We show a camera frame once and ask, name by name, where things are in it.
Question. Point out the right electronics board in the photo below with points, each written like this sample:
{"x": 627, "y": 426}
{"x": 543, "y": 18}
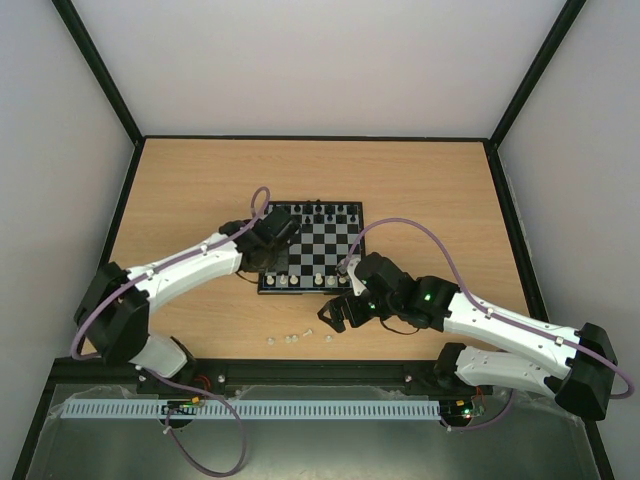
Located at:
{"x": 464, "y": 408}

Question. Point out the electronics board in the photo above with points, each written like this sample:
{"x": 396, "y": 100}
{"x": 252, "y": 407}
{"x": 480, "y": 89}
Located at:
{"x": 185, "y": 402}
{"x": 464, "y": 408}

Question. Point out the left electronics board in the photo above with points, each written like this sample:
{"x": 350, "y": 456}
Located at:
{"x": 185, "y": 402}

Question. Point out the white slotted cable duct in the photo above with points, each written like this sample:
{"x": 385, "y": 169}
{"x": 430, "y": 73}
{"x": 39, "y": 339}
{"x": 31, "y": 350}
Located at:
{"x": 420, "y": 410}

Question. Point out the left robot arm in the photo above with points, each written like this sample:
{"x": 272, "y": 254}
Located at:
{"x": 113, "y": 318}

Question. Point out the black frame rail front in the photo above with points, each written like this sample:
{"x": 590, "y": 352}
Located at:
{"x": 320, "y": 372}

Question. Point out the black and grey chessboard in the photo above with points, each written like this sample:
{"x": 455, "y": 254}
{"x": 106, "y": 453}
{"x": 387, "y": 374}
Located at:
{"x": 316, "y": 248}

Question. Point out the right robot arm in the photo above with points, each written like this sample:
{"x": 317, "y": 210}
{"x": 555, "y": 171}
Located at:
{"x": 573, "y": 367}

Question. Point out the black pieces row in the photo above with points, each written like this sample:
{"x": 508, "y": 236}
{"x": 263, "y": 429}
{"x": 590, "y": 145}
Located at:
{"x": 320, "y": 212}

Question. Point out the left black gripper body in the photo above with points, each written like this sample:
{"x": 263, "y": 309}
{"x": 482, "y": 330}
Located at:
{"x": 275, "y": 263}

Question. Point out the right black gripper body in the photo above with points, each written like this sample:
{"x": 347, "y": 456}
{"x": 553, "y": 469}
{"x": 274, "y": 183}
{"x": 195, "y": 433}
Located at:
{"x": 350, "y": 309}

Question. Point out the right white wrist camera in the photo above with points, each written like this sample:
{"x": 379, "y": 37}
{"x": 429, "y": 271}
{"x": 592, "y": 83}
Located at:
{"x": 374, "y": 272}

